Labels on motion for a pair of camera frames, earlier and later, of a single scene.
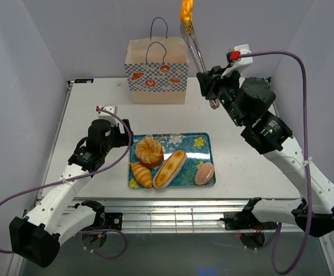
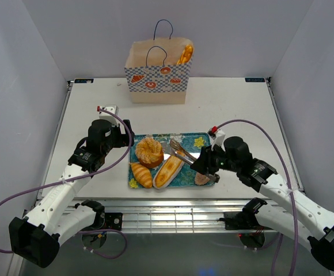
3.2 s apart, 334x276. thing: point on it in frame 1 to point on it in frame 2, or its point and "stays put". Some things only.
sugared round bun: [150, 153] stays put
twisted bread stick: [186, 12] to [186, 55]
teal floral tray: [199, 147] stays put
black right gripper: [205, 81] to [205, 160]
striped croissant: [143, 175] stays put
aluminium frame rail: [175, 215] stays put
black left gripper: [122, 137] stays put
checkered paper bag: [157, 68] stays put
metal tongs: [192, 41] to [179, 152]
